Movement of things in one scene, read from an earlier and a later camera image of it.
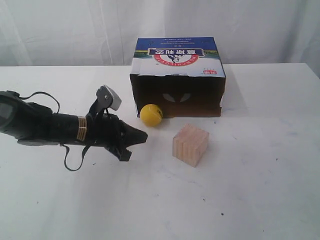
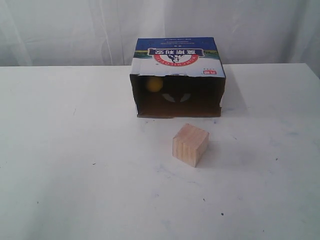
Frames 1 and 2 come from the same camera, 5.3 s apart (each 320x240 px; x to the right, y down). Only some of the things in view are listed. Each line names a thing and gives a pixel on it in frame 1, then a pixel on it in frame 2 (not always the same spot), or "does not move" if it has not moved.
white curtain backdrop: [104, 33] does not move
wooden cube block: [189, 144] does not move
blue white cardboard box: [183, 76] does not move
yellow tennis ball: [151, 115] → [154, 84]
